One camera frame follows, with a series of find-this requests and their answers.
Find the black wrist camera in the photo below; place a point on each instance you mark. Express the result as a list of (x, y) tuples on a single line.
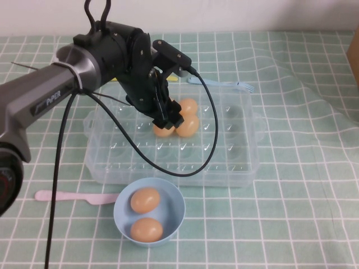
[(171, 54)]

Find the pink plastic knife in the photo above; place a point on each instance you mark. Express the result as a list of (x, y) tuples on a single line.
[(56, 195)]

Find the light blue round bowl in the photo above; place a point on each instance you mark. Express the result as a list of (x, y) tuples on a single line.
[(175, 206)]

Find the transparent plastic egg box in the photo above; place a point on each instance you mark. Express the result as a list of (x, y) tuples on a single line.
[(230, 157)]

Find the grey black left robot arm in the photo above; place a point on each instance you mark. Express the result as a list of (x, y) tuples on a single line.
[(42, 84)]

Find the light blue plastic fork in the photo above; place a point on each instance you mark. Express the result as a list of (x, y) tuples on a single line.
[(224, 84)]

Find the brown cardboard box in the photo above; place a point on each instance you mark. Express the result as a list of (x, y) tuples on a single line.
[(354, 61)]

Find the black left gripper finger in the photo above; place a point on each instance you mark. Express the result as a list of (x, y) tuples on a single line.
[(164, 123), (177, 115)]

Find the brown egg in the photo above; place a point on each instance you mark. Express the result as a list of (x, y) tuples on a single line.
[(189, 128), (146, 229), (190, 106), (145, 200), (161, 132)]

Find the green checked tablecloth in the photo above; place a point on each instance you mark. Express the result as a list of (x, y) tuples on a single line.
[(280, 224)]

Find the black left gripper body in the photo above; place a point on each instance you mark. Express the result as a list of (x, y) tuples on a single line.
[(140, 92)]

